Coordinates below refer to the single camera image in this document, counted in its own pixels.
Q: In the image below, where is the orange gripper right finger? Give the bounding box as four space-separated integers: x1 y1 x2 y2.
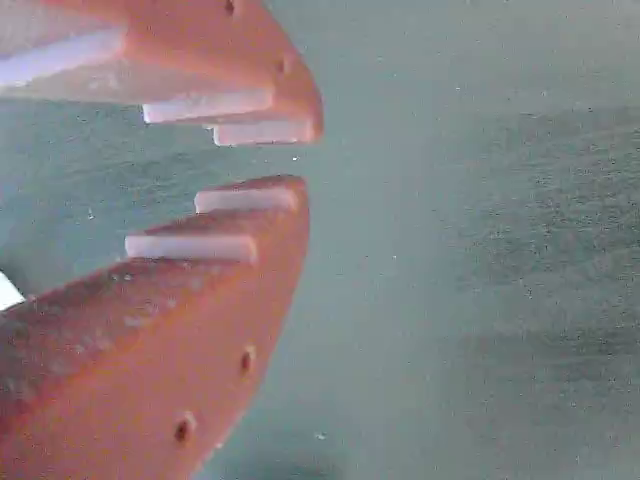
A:
0 0 325 147

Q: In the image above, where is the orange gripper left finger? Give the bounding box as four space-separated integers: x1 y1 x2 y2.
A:
0 174 311 480

